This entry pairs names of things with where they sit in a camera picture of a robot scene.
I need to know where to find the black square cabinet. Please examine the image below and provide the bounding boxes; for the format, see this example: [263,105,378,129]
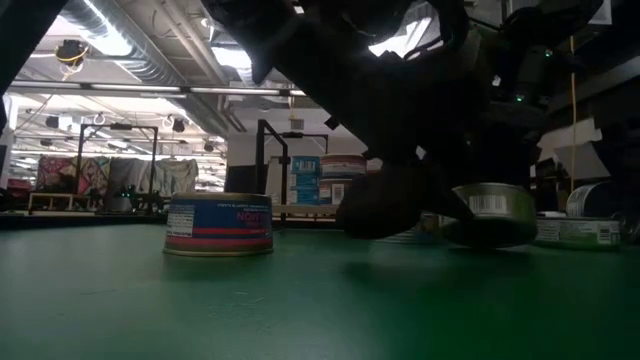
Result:
[223,163,259,207]

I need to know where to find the grey draped cloth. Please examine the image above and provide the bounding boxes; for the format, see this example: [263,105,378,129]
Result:
[109,158,200,211]

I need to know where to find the black yellow ceiling reel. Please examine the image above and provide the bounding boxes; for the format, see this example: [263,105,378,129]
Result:
[53,38,90,69]

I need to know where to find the silver ribbed air duct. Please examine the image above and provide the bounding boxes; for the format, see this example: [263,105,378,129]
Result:
[47,0,231,139]

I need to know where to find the wooden shelf with black frame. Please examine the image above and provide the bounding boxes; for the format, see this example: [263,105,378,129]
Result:
[255,118,341,236]

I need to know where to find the colourful patterned quilt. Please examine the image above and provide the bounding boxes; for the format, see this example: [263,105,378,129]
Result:
[33,154,112,197]

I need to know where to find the black metal table frame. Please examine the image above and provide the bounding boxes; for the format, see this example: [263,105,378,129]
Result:
[0,209,341,232]

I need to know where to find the green table mat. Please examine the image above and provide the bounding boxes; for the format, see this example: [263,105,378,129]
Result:
[0,222,640,360]

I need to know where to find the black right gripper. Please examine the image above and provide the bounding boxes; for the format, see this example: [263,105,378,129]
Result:
[477,34,566,185]

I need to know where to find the long ceiling light bar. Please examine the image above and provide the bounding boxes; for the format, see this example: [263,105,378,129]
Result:
[7,79,306,99]

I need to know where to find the green label seafood can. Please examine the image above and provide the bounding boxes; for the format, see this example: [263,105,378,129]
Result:
[533,216,623,250]
[449,181,537,247]
[565,180,640,244]

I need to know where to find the low wooden bench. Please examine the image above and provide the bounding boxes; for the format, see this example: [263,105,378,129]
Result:
[27,192,96,212]

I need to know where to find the grey angled panel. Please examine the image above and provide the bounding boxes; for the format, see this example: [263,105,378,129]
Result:
[552,139,612,181]

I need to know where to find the black background rack frame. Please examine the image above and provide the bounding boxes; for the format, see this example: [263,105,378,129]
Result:
[74,122,160,214]

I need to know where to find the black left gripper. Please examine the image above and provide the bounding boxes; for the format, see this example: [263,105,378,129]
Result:
[335,149,474,239]

